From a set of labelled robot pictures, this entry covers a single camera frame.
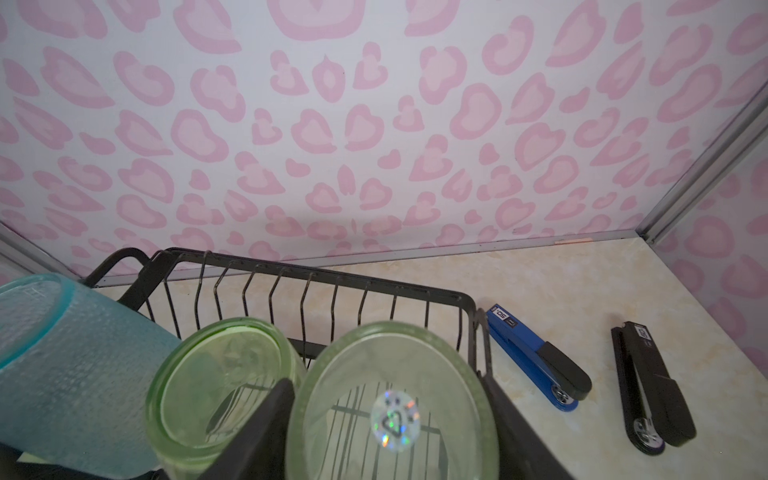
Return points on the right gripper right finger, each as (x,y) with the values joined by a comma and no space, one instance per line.
(522,454)

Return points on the blue stapler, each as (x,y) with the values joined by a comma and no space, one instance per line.
(556,375)

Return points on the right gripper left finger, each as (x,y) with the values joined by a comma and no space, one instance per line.
(258,450)

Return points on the black wire dish rack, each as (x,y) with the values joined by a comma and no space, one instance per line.
(184,291)

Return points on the light green transparent cup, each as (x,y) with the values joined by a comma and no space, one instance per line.
(211,384)

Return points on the pale green frosted cup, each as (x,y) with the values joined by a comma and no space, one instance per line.
(391,400)

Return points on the teal textured plastic cup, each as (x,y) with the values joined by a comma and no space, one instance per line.
(76,367)

